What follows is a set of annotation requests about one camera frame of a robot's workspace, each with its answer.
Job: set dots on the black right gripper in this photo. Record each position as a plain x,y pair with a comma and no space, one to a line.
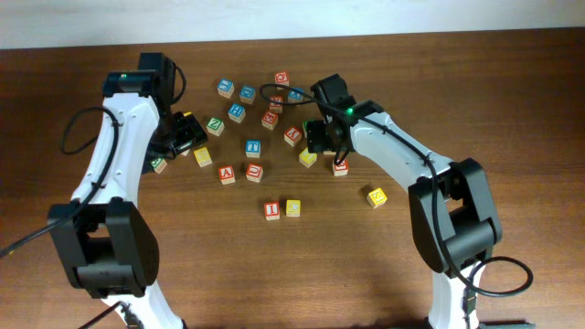
316,140

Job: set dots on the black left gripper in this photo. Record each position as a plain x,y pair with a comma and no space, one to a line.
193,134

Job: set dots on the yellow C block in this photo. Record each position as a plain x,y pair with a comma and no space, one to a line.
293,208

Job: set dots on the red I block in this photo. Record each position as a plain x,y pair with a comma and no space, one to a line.
272,211

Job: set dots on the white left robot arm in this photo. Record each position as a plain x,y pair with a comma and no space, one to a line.
104,244

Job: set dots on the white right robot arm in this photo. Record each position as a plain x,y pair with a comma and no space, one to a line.
454,222

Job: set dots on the yellow block centre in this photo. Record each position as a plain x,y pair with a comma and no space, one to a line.
306,158

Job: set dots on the green Z block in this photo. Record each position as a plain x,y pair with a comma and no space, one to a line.
215,126

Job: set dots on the red Y block lower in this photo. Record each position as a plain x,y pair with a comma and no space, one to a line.
293,136

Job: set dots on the red y block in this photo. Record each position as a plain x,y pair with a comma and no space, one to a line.
275,104
293,136

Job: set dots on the yellow S block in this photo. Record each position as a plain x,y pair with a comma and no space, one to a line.
203,157

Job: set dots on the red 3 block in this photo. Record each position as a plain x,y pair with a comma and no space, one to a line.
340,169

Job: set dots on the green B block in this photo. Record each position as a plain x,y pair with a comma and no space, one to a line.
158,165

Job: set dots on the blue X block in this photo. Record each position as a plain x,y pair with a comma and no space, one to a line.
295,95

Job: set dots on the red Y block upper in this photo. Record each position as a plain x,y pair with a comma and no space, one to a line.
275,104

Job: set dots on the blue H block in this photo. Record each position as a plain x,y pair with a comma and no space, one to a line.
236,113

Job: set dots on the red E block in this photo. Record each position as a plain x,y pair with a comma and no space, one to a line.
269,120

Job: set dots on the red A block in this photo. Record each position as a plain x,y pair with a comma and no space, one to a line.
226,175

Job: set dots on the blue T block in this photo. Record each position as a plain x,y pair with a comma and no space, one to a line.
253,148

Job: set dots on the red Q block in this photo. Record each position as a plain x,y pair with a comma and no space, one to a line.
282,78

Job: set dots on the blue D block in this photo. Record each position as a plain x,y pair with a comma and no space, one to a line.
247,94

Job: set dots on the red U block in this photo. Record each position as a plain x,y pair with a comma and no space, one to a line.
254,173

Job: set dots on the yellow K block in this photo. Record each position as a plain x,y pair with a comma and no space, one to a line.
376,198

